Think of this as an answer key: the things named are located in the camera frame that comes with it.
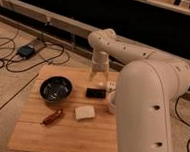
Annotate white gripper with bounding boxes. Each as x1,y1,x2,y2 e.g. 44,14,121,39
88,50,109,88

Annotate black eraser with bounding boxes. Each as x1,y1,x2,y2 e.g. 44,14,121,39
86,88,106,98

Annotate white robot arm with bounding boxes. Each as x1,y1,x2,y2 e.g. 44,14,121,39
88,28,190,152

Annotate white ceramic cup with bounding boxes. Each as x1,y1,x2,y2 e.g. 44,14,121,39
106,91,116,114

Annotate small white dice object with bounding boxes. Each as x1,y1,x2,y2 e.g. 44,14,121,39
106,81,116,92

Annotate dark metal bowl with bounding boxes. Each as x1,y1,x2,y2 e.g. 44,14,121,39
39,76,73,103

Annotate wooden table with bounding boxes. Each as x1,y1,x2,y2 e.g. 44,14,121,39
8,65,117,152

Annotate brown wooden stick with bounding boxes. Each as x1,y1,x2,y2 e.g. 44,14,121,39
42,109,64,125

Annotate blue power adapter box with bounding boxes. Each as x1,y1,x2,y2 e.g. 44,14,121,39
17,45,35,59

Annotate black cable right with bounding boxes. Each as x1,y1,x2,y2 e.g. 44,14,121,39
170,95,190,152

